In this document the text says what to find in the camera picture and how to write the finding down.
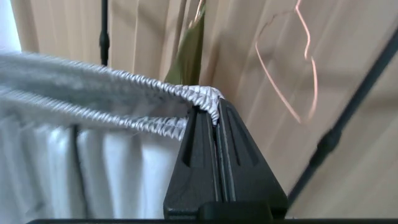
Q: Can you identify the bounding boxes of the green printed t-shirt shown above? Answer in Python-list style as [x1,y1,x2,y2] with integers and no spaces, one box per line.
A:
[164,2,206,86]

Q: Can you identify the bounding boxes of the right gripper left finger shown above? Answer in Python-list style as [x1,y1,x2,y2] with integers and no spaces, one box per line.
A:
[164,106,223,219]

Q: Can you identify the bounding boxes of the pink clothes hanger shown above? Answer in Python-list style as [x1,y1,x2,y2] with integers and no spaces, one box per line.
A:
[254,0,320,124]

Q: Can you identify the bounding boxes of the black clothes rack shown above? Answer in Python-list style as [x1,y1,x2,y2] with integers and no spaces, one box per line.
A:
[98,0,398,206]

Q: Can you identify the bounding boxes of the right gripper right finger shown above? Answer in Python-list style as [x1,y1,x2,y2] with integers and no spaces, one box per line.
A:
[216,98,289,219]

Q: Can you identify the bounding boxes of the pale grey shorts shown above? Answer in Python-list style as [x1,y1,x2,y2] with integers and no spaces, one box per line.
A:
[0,51,225,220]

